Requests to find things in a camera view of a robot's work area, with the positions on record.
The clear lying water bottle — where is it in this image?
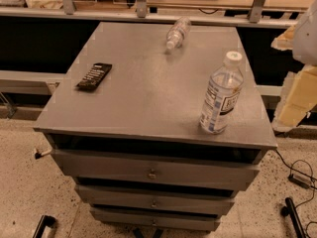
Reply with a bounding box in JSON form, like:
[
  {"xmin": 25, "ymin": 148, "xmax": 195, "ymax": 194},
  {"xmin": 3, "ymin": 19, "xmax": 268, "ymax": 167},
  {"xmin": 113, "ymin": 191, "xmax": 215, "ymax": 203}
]
[{"xmin": 166, "ymin": 17, "xmax": 191, "ymax": 51}]

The top grey drawer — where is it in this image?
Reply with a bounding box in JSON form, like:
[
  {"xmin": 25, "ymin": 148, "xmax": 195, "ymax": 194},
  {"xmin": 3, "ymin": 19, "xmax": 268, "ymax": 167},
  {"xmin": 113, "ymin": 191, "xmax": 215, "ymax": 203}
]
[{"xmin": 52, "ymin": 150, "xmax": 259, "ymax": 190}]

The black cable on floor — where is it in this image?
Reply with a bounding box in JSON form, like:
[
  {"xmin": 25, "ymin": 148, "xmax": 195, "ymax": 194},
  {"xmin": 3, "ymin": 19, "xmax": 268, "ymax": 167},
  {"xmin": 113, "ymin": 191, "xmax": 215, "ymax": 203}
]
[{"xmin": 274, "ymin": 149, "xmax": 317, "ymax": 238}]

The black power adapter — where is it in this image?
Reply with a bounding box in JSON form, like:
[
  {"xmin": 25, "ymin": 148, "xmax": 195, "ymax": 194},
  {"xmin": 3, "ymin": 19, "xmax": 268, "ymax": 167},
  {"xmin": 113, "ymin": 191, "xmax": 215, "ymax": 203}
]
[{"xmin": 288, "ymin": 175, "xmax": 311, "ymax": 189}]

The grey metal rail frame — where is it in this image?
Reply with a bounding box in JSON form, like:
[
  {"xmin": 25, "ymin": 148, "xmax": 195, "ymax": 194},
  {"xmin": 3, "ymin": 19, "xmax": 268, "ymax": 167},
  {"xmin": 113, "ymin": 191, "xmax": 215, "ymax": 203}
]
[{"xmin": 0, "ymin": 0, "xmax": 315, "ymax": 28}]

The bottom grey drawer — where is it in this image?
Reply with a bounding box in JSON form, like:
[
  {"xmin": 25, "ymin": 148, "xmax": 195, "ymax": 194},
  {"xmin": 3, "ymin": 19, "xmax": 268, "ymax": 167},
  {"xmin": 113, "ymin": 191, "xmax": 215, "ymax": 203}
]
[{"xmin": 90, "ymin": 207, "xmax": 220, "ymax": 231}]

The black bar right floor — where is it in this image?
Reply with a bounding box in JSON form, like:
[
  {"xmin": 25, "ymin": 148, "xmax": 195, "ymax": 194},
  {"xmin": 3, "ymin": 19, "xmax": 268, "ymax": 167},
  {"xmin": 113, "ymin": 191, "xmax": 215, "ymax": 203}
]
[{"xmin": 280, "ymin": 197, "xmax": 306, "ymax": 238}]

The black bar floor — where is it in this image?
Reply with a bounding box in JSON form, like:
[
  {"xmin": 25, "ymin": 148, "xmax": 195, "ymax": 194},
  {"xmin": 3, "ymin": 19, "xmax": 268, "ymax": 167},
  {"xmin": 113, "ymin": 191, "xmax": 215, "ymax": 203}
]
[
  {"xmin": 280, "ymin": 197, "xmax": 306, "ymax": 238},
  {"xmin": 33, "ymin": 215, "xmax": 56, "ymax": 238}
]

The blue labelled plastic bottle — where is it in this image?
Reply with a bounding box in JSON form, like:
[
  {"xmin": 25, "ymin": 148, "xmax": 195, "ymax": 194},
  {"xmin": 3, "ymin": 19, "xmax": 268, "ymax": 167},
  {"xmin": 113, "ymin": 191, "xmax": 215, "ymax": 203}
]
[{"xmin": 200, "ymin": 51, "xmax": 244, "ymax": 134}]

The grey drawer cabinet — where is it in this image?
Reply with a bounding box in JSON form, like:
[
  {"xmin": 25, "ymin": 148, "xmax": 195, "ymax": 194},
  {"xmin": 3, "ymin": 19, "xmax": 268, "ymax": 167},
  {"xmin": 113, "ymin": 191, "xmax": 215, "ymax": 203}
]
[{"xmin": 35, "ymin": 23, "xmax": 276, "ymax": 222}]

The black remote control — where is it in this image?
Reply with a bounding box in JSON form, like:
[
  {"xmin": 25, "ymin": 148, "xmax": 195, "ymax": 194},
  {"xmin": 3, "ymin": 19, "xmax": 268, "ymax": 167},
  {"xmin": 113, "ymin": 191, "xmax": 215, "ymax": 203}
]
[{"xmin": 76, "ymin": 62, "xmax": 112, "ymax": 91}]

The grey drawer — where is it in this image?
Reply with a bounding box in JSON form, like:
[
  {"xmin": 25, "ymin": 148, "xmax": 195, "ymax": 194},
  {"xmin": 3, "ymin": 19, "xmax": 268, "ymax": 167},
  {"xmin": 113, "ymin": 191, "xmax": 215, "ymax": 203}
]
[
  {"xmin": 75, "ymin": 184, "xmax": 234, "ymax": 215},
  {"xmin": 90, "ymin": 207, "xmax": 220, "ymax": 231},
  {"xmin": 52, "ymin": 150, "xmax": 259, "ymax": 190}
]

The middle grey drawer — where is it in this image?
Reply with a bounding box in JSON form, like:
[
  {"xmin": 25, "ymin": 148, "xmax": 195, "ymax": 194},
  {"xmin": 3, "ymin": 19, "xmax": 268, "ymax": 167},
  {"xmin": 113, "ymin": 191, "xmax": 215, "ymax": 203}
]
[{"xmin": 75, "ymin": 184, "xmax": 234, "ymax": 215}]

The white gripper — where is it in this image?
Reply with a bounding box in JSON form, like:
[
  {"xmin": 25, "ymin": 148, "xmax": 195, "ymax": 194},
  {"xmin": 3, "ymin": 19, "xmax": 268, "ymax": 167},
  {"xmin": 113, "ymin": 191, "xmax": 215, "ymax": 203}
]
[{"xmin": 271, "ymin": 0, "xmax": 317, "ymax": 132}]

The black bar left floor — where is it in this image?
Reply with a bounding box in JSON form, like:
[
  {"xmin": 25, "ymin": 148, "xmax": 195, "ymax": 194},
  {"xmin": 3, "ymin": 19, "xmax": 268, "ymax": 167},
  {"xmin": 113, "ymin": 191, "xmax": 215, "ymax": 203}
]
[{"xmin": 33, "ymin": 215, "xmax": 56, "ymax": 238}]

